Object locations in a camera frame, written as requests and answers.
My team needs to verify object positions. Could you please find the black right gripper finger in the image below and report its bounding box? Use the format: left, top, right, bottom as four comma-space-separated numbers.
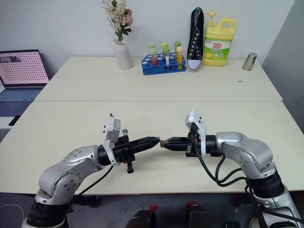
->
163, 143, 188, 152
167, 136, 189, 144

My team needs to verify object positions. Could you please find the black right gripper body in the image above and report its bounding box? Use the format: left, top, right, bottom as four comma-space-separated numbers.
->
185, 124, 201, 159

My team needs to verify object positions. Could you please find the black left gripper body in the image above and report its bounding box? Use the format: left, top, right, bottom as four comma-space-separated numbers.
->
113, 128, 138, 175

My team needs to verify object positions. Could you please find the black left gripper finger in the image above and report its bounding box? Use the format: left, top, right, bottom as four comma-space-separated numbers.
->
133, 142, 159, 154
130, 136, 161, 147

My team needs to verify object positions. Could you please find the dark rounded shape with red tab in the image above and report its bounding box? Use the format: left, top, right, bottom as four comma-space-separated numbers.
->
186, 201, 214, 228
131, 205, 158, 228

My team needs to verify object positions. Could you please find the blue test tube rack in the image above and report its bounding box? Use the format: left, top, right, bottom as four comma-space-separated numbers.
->
141, 52, 187, 76

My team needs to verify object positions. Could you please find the green-capped tube with white label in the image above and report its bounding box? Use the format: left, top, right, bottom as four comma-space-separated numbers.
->
162, 47, 171, 71

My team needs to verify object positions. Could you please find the yellow-capped tube with orange liquid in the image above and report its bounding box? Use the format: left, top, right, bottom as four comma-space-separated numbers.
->
175, 46, 184, 70

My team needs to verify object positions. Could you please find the green-capped tube with red liquid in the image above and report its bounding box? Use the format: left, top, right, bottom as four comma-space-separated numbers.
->
149, 48, 158, 67

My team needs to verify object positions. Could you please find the white ceramic vase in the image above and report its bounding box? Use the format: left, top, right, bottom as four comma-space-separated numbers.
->
112, 38, 134, 70

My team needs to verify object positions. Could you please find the black canvas sneaker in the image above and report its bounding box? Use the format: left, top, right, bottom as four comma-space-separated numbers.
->
186, 7, 206, 72

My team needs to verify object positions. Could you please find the yellow detergent pump bottle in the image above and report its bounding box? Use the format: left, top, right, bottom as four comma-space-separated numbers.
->
202, 11, 237, 67

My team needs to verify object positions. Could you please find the silver metal cup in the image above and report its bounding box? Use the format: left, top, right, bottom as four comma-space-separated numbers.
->
242, 52, 258, 71

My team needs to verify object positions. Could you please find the small flat black object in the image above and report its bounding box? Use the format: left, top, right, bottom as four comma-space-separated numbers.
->
8, 115, 22, 127

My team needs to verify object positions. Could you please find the dried flower bouquet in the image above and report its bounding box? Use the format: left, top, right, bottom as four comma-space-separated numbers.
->
102, 0, 134, 42

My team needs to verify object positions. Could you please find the open laptop with pink screen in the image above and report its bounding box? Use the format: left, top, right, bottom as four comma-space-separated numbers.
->
0, 49, 51, 119

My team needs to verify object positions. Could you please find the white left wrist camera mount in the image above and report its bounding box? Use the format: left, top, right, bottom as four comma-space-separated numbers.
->
102, 114, 123, 167

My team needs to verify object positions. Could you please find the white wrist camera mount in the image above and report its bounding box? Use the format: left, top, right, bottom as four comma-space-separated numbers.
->
184, 109, 208, 156
102, 114, 123, 167

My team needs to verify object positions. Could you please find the thick black right wrist cable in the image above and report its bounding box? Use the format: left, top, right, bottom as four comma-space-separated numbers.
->
192, 139, 249, 189

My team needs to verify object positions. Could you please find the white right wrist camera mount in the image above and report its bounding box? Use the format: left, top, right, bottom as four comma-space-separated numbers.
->
184, 109, 208, 156

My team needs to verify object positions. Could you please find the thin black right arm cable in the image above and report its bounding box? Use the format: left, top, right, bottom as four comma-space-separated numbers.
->
213, 155, 248, 185

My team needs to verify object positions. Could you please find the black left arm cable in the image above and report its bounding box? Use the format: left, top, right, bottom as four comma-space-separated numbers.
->
70, 164, 115, 205

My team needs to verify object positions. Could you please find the black right shoulder cable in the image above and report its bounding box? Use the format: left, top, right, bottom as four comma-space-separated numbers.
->
244, 180, 304, 222

